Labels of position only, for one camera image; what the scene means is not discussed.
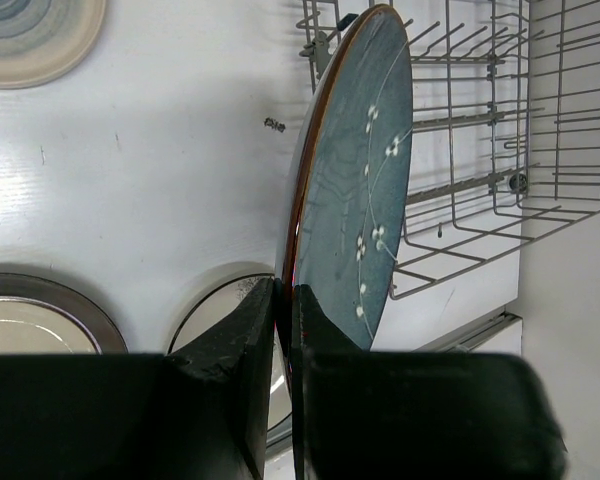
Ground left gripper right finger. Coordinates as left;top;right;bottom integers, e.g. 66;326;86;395
290;285;568;479

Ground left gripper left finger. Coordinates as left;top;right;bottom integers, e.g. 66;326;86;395
0;278;274;479

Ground cream plate with tree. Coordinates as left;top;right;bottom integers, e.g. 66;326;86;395
165;272;294;451

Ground blue floral plate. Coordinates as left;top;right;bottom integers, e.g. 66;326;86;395
274;3;414;351

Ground beige bowl blue rings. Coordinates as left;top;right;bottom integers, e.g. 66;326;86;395
0;0;107;90

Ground brown rimmed cream plate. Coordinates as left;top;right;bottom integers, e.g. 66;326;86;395
0;273;127;354

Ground small screw on table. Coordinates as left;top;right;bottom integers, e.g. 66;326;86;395
263;117;286;133

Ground grey wire dish rack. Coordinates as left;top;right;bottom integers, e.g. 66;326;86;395
297;0;600;300

